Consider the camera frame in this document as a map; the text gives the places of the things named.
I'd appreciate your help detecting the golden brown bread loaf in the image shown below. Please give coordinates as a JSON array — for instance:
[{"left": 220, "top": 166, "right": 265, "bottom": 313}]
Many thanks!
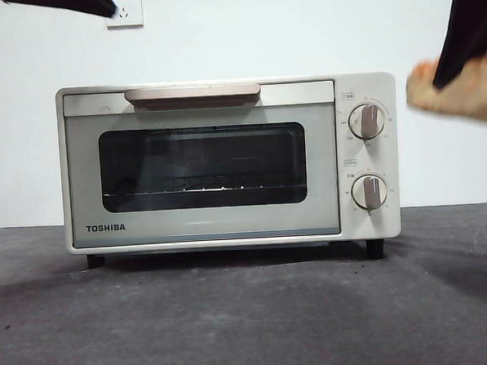
[{"left": 404, "top": 54, "right": 487, "bottom": 133}]

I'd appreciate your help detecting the beige oven dial knob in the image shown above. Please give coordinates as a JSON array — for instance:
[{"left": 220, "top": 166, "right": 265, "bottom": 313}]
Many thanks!
[
  {"left": 347, "top": 102, "right": 387, "bottom": 142},
  {"left": 349, "top": 173, "right": 390, "bottom": 217}
]

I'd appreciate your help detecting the white wall socket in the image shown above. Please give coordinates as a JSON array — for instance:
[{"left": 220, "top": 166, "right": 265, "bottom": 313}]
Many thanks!
[{"left": 105, "top": 0, "right": 144, "bottom": 30}]

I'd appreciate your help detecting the metal wire oven rack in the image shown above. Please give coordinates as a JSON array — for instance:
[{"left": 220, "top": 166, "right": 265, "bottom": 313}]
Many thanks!
[{"left": 104, "top": 180, "right": 307, "bottom": 199}]

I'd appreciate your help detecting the glass oven door with handle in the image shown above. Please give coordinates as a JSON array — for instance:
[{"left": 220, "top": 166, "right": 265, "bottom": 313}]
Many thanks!
[{"left": 60, "top": 78, "right": 343, "bottom": 250}]

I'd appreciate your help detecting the cream Toshiba toaster oven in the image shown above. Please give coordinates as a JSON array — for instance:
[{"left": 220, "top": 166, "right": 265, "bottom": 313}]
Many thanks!
[{"left": 54, "top": 70, "right": 406, "bottom": 278}]

